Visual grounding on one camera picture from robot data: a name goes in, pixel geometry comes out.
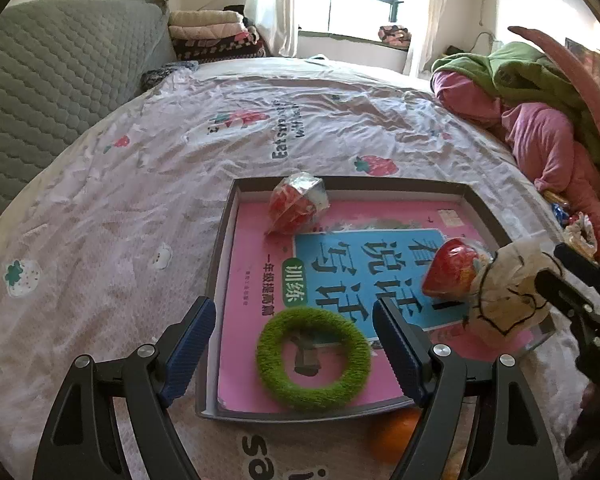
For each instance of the pink quilt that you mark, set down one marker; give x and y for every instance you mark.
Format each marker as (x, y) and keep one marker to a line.
(540, 140)

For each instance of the dark patterned folded blanket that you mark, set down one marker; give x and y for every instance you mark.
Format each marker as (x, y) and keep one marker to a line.
(220, 49)

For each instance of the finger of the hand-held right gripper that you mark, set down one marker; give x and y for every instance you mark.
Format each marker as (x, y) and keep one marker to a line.
(565, 292)
(585, 265)

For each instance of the folded cloth on windowsill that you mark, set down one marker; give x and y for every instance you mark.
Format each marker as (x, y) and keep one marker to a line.
(395, 36)

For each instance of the green blanket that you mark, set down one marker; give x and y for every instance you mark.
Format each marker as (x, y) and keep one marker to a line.
(520, 75)

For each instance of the cream folded blanket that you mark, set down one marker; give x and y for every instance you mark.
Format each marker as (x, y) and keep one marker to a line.
(205, 18)

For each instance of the grey cardboard box tray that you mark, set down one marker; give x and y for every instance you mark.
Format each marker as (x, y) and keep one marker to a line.
(355, 183)

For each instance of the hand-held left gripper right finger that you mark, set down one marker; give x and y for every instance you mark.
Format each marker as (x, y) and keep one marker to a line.
(401, 350)

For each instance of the mauve quilted pillow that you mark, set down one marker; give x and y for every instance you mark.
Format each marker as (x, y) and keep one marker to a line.
(575, 75)

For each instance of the plastic-wrapped jelly cup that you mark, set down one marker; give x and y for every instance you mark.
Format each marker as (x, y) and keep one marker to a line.
(450, 270)
(297, 202)

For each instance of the pink folded blanket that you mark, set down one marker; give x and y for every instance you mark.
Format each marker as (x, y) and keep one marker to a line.
(205, 31)

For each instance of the pink and blue book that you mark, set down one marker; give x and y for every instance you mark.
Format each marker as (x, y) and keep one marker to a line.
(250, 310)

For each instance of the orange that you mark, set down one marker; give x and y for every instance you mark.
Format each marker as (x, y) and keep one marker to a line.
(395, 435)

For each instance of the small blue snack packet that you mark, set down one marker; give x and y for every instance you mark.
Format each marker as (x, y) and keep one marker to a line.
(560, 210)

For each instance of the dark wall frame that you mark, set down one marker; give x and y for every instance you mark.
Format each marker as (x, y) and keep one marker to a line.
(587, 52)

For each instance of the dark patterned cloth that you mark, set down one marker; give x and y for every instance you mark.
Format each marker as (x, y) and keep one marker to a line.
(167, 74)

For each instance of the white sheer curtain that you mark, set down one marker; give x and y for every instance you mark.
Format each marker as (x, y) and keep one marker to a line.
(272, 5)
(430, 20)

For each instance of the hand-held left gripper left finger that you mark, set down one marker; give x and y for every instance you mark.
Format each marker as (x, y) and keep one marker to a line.
(190, 350)

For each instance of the grey quilted headboard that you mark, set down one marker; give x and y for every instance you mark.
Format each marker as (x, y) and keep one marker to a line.
(55, 85)

